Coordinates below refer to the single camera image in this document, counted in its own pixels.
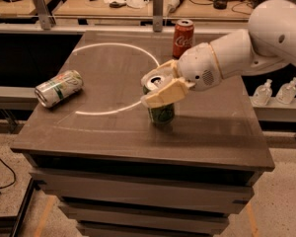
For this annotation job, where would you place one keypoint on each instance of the green soda can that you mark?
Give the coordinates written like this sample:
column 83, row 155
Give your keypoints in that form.
column 162, row 115

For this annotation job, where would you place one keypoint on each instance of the clear sanitizer bottle right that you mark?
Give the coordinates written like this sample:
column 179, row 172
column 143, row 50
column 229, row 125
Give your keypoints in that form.
column 287, row 92

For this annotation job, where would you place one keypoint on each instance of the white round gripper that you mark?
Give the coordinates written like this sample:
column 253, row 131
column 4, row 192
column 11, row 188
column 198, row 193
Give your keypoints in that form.
column 197, row 66

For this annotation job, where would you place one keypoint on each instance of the metal rail bracket left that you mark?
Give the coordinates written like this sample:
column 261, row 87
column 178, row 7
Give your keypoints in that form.
column 45, row 19

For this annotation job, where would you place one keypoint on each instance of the clear sanitizer bottle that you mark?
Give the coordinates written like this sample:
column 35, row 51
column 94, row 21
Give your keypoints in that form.
column 262, row 93
column 287, row 92

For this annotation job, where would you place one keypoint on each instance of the black round cup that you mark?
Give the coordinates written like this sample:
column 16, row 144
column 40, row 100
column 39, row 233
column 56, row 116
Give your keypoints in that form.
column 220, row 4

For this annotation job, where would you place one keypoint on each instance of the grey drawer cabinet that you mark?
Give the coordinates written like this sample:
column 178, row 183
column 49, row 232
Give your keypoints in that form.
column 117, row 206

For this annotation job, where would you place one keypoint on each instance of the metal rail bracket middle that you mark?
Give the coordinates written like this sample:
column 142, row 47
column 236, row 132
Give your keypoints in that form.
column 157, row 15

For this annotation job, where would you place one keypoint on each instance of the clear sanitizer bottle left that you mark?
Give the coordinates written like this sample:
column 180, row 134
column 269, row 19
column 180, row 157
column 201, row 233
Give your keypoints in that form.
column 262, row 93

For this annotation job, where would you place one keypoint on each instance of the white face mask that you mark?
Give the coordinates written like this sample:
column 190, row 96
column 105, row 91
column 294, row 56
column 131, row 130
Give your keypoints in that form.
column 136, row 4

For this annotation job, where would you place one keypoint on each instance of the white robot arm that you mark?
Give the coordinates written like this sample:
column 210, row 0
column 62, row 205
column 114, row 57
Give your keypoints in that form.
column 266, row 45

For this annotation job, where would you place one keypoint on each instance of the white handheld tool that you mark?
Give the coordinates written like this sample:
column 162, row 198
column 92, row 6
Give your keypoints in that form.
column 173, row 5

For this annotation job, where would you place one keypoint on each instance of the red Coca-Cola can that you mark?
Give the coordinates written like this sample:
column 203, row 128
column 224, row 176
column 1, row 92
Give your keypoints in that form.
column 183, row 37

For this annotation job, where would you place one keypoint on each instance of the white green 7UP can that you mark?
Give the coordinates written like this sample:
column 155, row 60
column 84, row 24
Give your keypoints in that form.
column 58, row 88

